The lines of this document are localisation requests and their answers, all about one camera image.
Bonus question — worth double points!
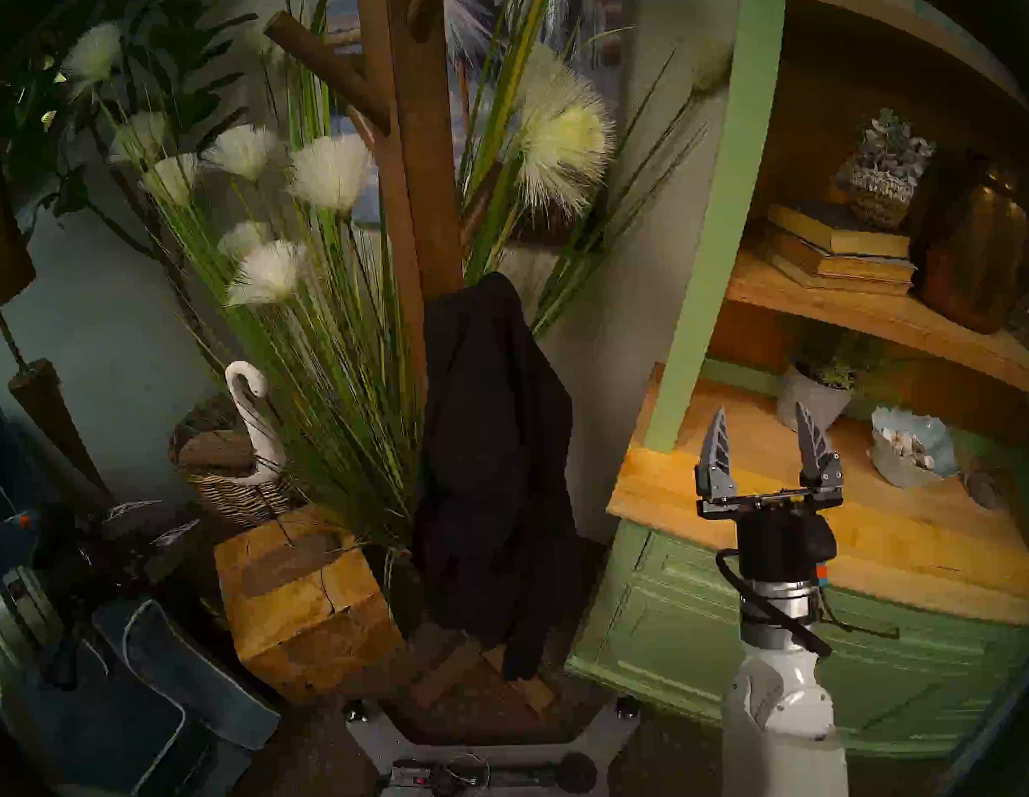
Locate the succulent in woven pot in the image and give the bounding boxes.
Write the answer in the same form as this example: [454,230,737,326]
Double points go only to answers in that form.
[832,106,941,233]

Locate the dark leafy plant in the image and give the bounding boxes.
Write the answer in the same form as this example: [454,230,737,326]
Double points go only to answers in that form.
[0,0,271,338]

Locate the stack of old books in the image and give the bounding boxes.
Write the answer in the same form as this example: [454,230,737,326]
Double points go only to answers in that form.
[760,219,918,290]

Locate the tall grass plant white tufts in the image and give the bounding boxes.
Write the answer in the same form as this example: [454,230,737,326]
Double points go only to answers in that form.
[53,0,749,563]

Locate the brown wooden coat rack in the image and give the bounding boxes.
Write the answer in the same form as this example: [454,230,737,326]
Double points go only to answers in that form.
[263,0,562,723]

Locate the woven wicker basket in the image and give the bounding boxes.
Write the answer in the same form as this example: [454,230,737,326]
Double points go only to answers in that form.
[166,390,299,530]

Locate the wooden block stool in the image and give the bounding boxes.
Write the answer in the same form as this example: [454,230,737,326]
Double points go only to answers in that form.
[212,502,409,708]

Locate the landscape painting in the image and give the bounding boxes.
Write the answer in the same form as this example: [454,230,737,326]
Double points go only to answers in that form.
[324,0,638,251]

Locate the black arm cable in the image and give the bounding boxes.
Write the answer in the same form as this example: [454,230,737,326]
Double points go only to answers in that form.
[715,544,837,664]

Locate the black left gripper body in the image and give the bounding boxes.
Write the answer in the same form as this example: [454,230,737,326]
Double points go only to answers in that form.
[46,517,168,605]

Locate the small plant grey pot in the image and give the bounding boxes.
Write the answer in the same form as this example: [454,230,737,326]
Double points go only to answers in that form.
[772,329,892,435]

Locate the black jacket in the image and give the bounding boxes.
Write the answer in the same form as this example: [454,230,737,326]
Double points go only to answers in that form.
[402,269,585,686]

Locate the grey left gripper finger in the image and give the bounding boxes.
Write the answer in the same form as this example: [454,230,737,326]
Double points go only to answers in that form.
[101,498,166,526]
[147,519,204,553]

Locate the blue bowl with shells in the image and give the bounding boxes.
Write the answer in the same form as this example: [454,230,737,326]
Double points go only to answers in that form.
[867,402,961,490]

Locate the white wooden swan figurine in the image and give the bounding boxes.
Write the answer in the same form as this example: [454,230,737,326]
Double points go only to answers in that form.
[177,358,290,491]

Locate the dark old book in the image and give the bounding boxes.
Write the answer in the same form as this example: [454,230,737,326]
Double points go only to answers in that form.
[766,195,912,264]

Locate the bronze vase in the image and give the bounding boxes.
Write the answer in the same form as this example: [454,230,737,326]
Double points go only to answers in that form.
[916,160,1029,337]

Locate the thin tan old book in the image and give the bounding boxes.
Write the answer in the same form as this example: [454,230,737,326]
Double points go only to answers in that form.
[765,244,915,302]

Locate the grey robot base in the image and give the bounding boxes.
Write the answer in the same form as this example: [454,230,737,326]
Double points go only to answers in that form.
[343,689,648,797]

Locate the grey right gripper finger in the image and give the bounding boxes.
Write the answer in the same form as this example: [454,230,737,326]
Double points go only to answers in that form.
[794,400,846,493]
[692,406,738,504]

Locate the green wooden shelf cabinet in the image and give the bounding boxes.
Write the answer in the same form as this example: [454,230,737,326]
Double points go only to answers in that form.
[542,0,1029,772]

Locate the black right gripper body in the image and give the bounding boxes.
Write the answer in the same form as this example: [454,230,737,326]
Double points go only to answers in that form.
[696,486,849,589]

